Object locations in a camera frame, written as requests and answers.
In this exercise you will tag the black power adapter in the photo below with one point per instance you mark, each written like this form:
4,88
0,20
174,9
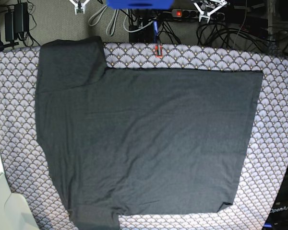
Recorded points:
16,22

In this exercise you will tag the white plastic bin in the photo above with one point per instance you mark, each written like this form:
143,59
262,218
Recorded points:
15,213

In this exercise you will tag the dark grey T-shirt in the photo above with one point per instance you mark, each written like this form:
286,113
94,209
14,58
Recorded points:
140,141

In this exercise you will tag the fan-patterned table cloth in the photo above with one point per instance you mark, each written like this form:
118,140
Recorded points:
264,167

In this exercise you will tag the black power strip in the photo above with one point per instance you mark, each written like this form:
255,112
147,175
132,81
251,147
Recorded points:
194,14

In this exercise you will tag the red and black clamp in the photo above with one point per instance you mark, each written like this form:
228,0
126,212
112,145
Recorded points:
158,50

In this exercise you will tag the black OpenArm base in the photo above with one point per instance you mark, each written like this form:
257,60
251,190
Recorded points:
278,217

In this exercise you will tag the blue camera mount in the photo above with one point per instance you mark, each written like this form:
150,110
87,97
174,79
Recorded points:
140,4

